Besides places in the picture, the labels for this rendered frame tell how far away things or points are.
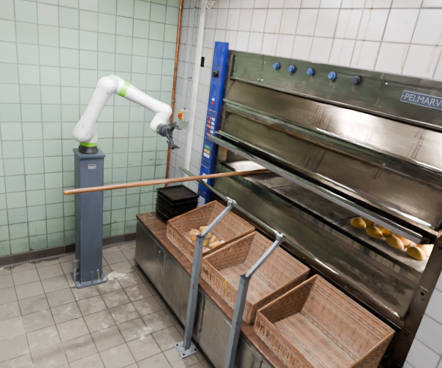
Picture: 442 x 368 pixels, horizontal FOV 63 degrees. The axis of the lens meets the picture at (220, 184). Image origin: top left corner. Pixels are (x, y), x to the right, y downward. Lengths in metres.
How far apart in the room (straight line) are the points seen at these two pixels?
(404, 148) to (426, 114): 0.18
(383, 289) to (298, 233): 0.64
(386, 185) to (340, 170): 0.29
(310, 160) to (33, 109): 2.27
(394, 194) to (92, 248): 2.42
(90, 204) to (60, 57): 1.22
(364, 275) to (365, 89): 1.03
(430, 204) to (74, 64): 2.81
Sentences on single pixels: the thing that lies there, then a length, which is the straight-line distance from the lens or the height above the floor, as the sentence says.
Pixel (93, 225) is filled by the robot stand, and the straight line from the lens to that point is 3.26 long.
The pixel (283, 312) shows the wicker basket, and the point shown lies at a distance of 2.41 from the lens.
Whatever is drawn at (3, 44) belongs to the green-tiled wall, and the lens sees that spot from 3.34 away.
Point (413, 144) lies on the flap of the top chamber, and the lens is 2.00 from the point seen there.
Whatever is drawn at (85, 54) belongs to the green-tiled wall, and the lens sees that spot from 3.45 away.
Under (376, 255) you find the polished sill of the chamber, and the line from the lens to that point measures 2.19.
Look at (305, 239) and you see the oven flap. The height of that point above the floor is 1.01.
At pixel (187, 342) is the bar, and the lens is 2.91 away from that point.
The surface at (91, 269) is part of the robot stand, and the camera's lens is 3.48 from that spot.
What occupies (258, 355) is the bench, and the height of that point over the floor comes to 0.53.
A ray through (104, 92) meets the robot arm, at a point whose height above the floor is 1.71.
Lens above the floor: 2.12
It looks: 21 degrees down
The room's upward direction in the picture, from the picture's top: 8 degrees clockwise
